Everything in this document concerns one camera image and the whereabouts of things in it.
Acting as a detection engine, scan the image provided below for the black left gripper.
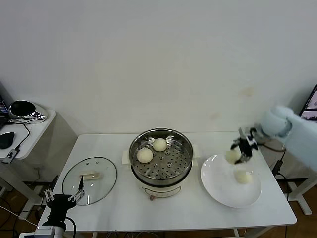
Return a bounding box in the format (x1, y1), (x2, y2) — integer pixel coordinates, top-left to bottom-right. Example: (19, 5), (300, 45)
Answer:
(42, 175), (85, 226)

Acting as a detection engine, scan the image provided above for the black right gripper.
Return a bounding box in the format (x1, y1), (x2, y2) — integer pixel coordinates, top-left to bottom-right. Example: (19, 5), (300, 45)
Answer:
(231, 128), (260, 165)

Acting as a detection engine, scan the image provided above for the white steamed baozi bun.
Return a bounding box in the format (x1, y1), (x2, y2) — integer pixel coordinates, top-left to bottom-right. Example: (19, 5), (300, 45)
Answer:
(224, 149), (242, 165)
(153, 138), (167, 152)
(137, 148), (154, 164)
(234, 170), (254, 184)

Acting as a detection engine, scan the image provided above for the round glass pot lid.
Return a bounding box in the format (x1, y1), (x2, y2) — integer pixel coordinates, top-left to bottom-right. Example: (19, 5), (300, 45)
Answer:
(62, 156), (118, 206)

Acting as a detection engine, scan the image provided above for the stainless steel steamer basket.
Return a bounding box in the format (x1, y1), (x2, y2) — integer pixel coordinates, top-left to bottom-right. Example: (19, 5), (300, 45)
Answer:
(122, 128), (202, 185)

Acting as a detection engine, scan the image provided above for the white round plate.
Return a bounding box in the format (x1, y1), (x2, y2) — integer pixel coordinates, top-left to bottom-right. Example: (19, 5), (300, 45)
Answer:
(200, 154), (262, 208)

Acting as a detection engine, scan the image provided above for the grey usb hub dongle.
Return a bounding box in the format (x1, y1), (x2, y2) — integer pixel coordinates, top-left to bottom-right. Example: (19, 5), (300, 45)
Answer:
(2, 148), (21, 164)

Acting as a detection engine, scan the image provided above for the white side table with mouse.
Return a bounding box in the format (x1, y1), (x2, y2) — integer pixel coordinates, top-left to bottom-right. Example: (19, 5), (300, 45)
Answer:
(0, 110), (77, 211)

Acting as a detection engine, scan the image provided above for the black computer mouse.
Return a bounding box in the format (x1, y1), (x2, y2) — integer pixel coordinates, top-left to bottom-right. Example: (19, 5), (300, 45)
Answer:
(0, 132), (16, 150)

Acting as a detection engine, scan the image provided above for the white side table with label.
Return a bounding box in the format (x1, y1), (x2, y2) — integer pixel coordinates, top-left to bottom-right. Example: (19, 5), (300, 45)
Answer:
(255, 114), (317, 216)

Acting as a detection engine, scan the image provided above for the dark grey open laptop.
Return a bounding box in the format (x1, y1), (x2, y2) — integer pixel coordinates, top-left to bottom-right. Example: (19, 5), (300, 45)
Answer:
(299, 84), (317, 123)

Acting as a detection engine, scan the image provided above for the cream electric cooking pot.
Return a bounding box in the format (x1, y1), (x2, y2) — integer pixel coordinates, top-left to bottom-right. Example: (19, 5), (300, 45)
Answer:
(131, 158), (199, 201)

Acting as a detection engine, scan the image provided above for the chrome and black headset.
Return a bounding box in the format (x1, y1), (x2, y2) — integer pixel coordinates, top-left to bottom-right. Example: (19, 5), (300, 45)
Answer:
(9, 100), (48, 123)

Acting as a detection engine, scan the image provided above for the laptop with pink screen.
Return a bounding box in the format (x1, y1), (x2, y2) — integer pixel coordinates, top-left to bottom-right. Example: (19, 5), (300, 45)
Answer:
(0, 80), (13, 132)

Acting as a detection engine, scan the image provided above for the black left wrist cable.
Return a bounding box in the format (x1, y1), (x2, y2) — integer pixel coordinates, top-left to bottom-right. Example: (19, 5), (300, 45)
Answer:
(65, 216), (77, 238)

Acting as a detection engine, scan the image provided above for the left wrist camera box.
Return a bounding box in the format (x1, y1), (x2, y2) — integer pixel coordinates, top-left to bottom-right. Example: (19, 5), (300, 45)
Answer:
(34, 225), (55, 238)

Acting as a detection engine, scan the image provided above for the white floor cable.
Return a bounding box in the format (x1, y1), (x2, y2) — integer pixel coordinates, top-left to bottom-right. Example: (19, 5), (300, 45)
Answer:
(0, 207), (39, 226)

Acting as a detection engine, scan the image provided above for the thin black desk cable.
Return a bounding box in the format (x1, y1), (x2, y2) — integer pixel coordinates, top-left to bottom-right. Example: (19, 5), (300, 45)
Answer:
(7, 119), (32, 151)

